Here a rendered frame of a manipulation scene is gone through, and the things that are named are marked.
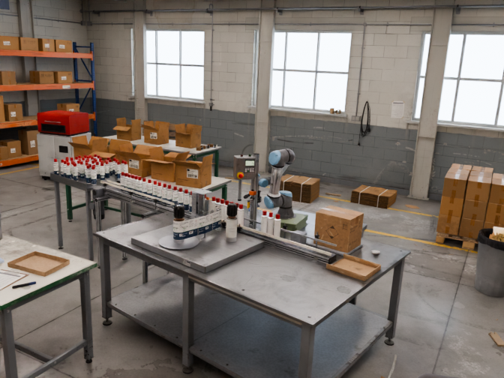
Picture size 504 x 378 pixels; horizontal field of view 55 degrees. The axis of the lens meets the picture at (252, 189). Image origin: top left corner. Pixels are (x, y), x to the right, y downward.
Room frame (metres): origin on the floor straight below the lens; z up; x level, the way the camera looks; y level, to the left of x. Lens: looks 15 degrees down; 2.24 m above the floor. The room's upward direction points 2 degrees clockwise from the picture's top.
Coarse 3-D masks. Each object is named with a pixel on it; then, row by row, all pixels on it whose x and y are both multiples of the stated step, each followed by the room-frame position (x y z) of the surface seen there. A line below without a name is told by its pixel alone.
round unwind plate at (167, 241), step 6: (162, 240) 3.44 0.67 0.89; (168, 240) 3.44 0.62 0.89; (186, 240) 3.46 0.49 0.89; (192, 240) 3.46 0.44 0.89; (198, 240) 3.47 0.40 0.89; (162, 246) 3.32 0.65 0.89; (168, 246) 3.32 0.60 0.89; (174, 246) 3.33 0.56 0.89; (180, 246) 3.33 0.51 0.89; (186, 246) 3.34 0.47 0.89; (192, 246) 3.34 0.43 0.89
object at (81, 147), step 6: (72, 138) 6.41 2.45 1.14; (78, 138) 6.49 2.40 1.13; (84, 138) 6.58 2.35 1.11; (96, 138) 6.63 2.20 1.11; (102, 138) 6.59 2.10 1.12; (72, 144) 6.30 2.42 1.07; (78, 144) 6.22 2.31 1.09; (84, 144) 6.56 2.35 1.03; (90, 144) 6.61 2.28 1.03; (96, 144) 6.29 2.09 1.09; (102, 144) 6.39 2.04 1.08; (78, 150) 6.34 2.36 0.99; (84, 150) 6.30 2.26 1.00; (90, 150) 6.24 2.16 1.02; (96, 150) 6.30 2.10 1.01
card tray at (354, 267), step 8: (344, 256) 3.37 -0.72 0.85; (352, 256) 3.33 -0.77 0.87; (328, 264) 3.17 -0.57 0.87; (336, 264) 3.25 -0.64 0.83; (344, 264) 3.26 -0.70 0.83; (352, 264) 3.27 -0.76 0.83; (360, 264) 3.27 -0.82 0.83; (368, 264) 3.25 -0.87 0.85; (376, 264) 3.21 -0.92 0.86; (344, 272) 3.09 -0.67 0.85; (352, 272) 3.05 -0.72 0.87; (360, 272) 3.13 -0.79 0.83; (368, 272) 3.13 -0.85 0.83
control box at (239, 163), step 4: (236, 156) 3.92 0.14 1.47; (244, 156) 3.93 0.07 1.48; (236, 160) 3.87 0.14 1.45; (240, 160) 3.87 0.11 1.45; (244, 160) 3.88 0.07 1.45; (236, 164) 3.87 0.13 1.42; (240, 164) 3.87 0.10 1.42; (244, 164) 3.88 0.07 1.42; (236, 168) 3.87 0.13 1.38; (240, 168) 3.87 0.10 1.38; (236, 172) 3.87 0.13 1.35; (240, 172) 3.87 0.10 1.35; (244, 172) 3.88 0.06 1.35; (248, 172) 3.89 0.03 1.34; (252, 172) 3.90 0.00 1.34; (236, 176) 3.87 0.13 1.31; (244, 176) 3.88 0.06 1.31; (248, 176) 3.89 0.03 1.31; (252, 176) 3.90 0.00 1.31
